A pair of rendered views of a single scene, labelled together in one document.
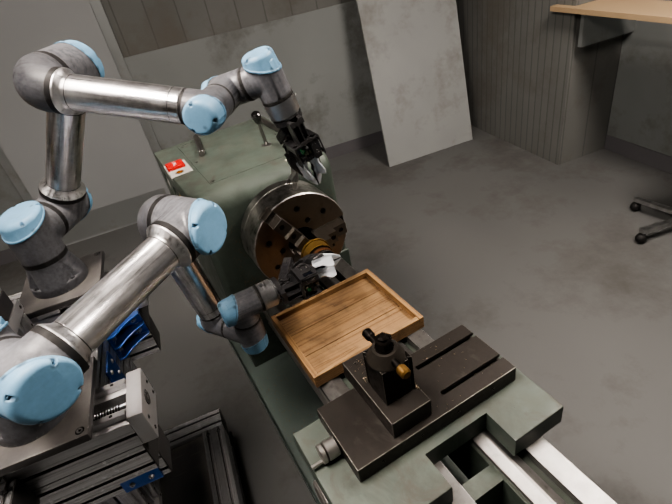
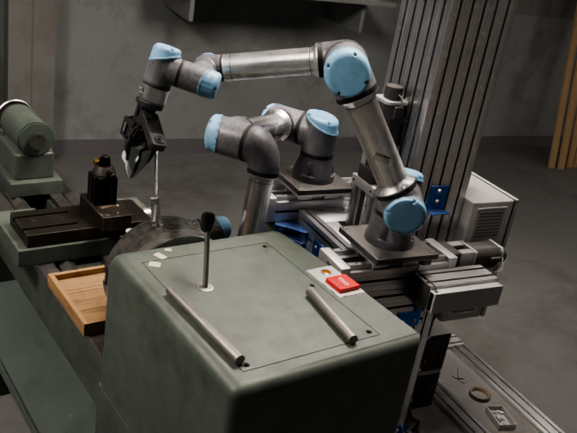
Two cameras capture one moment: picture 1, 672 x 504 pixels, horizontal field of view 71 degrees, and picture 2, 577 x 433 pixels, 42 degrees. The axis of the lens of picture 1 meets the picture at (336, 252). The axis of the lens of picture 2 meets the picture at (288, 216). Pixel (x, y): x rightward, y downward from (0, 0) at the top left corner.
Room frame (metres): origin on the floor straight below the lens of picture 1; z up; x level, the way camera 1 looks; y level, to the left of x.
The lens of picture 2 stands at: (3.08, -0.09, 2.10)
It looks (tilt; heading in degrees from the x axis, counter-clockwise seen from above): 24 degrees down; 164
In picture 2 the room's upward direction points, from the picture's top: 10 degrees clockwise
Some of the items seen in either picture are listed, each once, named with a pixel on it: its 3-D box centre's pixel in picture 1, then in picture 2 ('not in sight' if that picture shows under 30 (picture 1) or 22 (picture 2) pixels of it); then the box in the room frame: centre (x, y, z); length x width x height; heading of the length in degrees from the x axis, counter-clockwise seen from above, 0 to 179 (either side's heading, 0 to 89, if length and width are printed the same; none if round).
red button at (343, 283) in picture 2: (175, 166); (342, 284); (1.59, 0.49, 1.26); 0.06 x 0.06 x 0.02; 23
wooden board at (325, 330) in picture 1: (344, 321); (123, 293); (1.04, 0.02, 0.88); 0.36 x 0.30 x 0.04; 113
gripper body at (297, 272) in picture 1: (295, 282); not in sight; (1.02, 0.12, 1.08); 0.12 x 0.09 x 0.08; 112
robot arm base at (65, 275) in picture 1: (52, 267); (391, 225); (1.14, 0.79, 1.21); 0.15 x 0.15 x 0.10
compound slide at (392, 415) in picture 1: (385, 387); (105, 210); (0.68, -0.05, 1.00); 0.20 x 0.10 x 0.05; 23
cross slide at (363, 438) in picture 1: (417, 394); (82, 222); (0.68, -0.12, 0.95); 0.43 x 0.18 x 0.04; 113
